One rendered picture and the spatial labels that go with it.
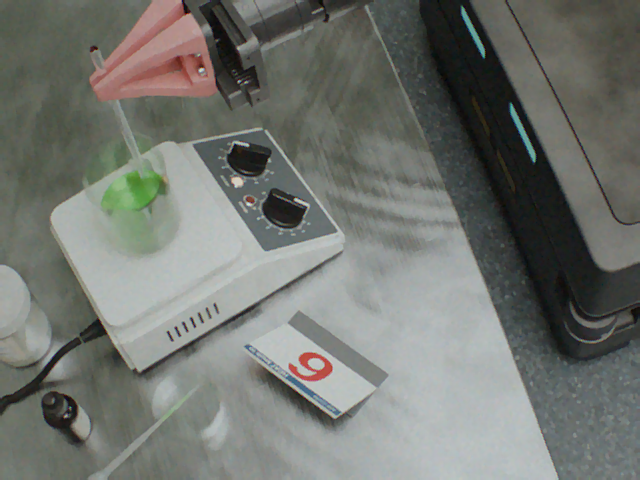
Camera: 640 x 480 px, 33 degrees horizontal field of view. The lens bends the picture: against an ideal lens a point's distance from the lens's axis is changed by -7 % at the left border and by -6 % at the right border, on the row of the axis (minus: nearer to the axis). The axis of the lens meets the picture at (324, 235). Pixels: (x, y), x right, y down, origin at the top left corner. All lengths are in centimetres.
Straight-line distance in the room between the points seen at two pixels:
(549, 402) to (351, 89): 79
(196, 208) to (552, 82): 73
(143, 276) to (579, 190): 71
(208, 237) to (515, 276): 96
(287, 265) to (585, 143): 65
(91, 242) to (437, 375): 28
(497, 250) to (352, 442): 94
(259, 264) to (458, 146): 103
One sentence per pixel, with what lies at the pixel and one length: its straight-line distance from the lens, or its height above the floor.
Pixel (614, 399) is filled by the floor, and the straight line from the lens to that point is 169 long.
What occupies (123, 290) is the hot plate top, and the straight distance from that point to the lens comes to 85.
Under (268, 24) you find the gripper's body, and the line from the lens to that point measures 72.
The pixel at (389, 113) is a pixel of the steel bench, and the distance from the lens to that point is 100.
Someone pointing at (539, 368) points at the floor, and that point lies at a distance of 170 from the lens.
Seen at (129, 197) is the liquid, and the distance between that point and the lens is 84.
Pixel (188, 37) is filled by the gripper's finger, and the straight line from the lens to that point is 69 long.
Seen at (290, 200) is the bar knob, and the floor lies 81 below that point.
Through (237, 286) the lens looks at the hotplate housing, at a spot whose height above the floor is 80.
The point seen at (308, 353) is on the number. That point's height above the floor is 76.
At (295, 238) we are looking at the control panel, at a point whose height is 80.
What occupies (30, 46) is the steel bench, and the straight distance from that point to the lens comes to 112.
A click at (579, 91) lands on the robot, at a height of 36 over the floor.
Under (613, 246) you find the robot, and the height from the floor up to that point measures 36.
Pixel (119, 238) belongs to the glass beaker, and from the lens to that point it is 83.
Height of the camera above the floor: 158
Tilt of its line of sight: 62 degrees down
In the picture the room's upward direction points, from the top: 10 degrees counter-clockwise
